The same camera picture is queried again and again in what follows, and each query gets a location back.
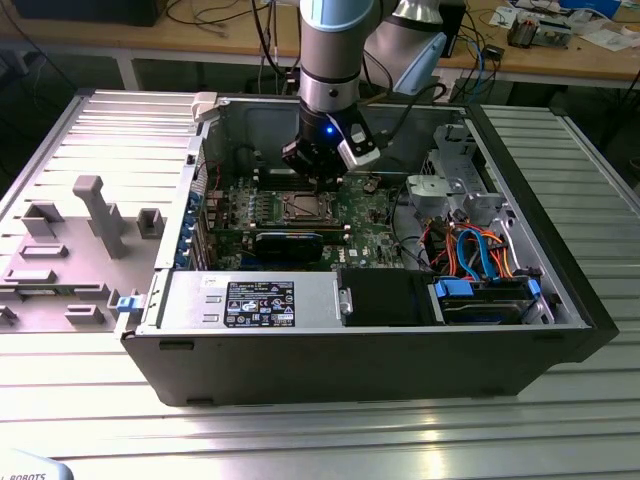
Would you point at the grey metal drive cage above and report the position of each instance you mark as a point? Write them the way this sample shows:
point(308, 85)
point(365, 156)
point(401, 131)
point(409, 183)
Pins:
point(430, 192)

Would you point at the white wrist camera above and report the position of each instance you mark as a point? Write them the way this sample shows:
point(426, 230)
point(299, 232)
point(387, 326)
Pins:
point(357, 150)

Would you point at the metal heat sink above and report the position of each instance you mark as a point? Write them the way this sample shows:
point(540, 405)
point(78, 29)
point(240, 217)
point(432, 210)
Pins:
point(522, 31)

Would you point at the blue box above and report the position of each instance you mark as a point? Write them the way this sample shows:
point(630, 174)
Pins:
point(590, 5)

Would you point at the green RAM stick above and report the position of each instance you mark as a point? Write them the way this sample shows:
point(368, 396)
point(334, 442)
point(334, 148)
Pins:
point(50, 290)

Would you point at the CPU socket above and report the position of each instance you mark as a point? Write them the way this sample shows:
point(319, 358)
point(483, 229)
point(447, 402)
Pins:
point(287, 218)

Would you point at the green motherboard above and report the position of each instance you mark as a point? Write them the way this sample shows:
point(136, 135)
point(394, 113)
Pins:
point(370, 235)

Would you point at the grey metal device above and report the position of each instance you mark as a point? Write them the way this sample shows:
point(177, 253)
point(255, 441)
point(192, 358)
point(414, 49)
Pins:
point(555, 35)

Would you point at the blue plastic clip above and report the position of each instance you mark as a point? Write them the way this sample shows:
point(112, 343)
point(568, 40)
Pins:
point(127, 305)

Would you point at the white label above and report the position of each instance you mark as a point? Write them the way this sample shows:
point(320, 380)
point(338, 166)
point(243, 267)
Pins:
point(449, 92)

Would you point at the grey parts rack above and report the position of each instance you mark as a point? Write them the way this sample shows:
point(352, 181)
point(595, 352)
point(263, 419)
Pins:
point(75, 280)

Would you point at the white plastic case latch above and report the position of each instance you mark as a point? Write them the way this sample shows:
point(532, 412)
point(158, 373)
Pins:
point(205, 106)

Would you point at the tall black box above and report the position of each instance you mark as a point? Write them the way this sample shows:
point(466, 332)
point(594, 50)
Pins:
point(457, 20)

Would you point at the black open PC case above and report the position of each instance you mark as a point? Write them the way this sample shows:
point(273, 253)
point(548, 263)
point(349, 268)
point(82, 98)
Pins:
point(350, 370)

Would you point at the white papers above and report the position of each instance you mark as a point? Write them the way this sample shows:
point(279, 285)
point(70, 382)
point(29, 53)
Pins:
point(607, 39)

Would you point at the small black adapter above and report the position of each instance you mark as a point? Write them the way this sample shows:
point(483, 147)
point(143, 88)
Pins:
point(494, 52)

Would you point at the hard disk in blue carrier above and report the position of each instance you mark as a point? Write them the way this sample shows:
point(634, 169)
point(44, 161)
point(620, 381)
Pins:
point(480, 309)

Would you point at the silver power supply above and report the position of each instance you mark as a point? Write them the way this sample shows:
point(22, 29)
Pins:
point(315, 300)

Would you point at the wooden workbench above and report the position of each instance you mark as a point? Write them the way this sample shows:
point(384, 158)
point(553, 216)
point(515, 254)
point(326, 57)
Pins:
point(150, 37)

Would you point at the silver CPU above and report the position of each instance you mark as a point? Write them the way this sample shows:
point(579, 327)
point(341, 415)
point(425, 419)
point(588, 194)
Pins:
point(305, 206)

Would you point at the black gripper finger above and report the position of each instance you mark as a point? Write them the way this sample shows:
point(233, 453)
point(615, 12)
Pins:
point(336, 181)
point(300, 157)

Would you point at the black RAM slot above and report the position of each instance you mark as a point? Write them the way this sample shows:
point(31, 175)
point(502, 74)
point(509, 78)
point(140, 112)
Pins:
point(270, 185)
point(335, 234)
point(270, 175)

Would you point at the black graphics card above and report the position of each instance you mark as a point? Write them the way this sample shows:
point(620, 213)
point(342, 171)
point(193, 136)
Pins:
point(290, 248)

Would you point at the white paper sheet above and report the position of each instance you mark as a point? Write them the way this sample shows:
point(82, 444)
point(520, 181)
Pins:
point(502, 17)

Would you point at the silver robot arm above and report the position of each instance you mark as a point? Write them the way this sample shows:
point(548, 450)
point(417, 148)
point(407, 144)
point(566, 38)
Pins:
point(330, 50)

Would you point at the black monitor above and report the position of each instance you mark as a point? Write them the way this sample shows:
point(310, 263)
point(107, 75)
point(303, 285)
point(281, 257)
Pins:
point(85, 10)

